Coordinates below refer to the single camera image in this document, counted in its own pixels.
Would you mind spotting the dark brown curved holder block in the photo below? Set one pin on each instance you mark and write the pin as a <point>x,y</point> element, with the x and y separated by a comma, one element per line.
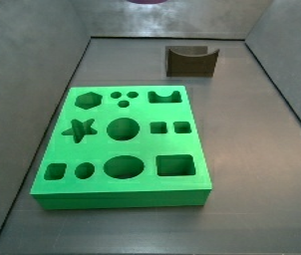
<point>190,61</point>

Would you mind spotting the green shape sorter board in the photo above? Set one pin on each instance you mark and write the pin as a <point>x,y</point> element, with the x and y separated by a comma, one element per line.
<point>123,150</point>

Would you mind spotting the purple round object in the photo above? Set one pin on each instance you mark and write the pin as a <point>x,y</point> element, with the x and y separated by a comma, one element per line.
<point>145,1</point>

